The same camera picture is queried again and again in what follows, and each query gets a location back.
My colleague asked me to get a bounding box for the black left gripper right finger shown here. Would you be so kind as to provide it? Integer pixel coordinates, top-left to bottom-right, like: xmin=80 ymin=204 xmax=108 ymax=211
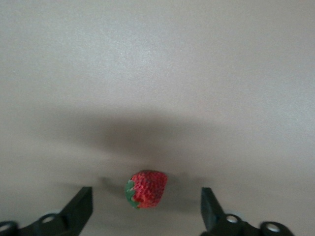
xmin=200 ymin=187 xmax=295 ymax=236

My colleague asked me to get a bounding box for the red plastic strawberry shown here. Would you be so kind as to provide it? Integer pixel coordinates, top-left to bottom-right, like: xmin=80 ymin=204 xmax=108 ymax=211
xmin=125 ymin=169 xmax=168 ymax=209

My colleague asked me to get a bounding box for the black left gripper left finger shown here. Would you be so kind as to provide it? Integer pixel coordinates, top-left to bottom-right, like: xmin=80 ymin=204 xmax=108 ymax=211
xmin=0 ymin=186 xmax=94 ymax=236

